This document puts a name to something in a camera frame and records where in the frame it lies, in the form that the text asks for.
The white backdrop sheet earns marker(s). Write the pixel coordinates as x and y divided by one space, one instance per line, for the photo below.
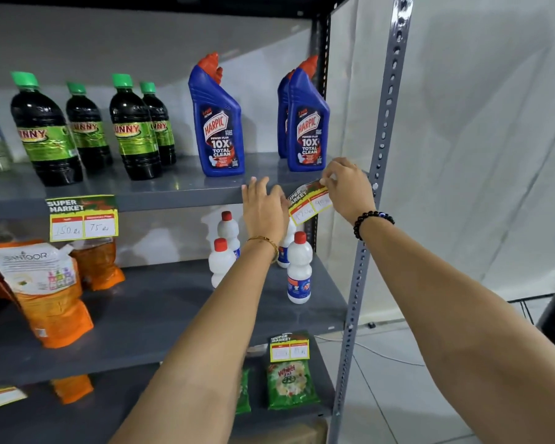
481 134

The person's left hand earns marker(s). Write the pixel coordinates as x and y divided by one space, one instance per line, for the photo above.
263 212

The green detergent packet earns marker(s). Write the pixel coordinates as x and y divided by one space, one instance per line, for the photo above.
291 386
243 393

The green yellow price tag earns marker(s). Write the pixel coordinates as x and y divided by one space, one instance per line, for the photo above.
289 349
311 204
0 396
83 219

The blue toilet cleaner bottle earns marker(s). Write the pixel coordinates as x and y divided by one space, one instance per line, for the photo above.
307 124
282 120
218 129

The orange white refill pouch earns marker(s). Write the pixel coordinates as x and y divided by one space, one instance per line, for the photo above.
41 291

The dark bottle with green cap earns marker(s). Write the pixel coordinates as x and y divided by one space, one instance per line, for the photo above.
46 134
134 134
163 129
88 129

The person's right forearm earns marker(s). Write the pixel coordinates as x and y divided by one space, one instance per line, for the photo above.
467 328

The person's left thumb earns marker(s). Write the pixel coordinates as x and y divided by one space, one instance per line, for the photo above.
279 196

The white bottle with red cap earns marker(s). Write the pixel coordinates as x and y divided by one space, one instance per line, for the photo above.
229 231
299 272
284 252
221 265

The person's right thumb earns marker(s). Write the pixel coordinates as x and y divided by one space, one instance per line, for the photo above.
330 185

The person's right hand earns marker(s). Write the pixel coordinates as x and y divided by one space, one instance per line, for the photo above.
349 191

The person's left forearm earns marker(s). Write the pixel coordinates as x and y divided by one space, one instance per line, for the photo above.
203 356

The grey metal shelf rack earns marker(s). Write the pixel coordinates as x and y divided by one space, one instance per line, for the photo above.
166 182

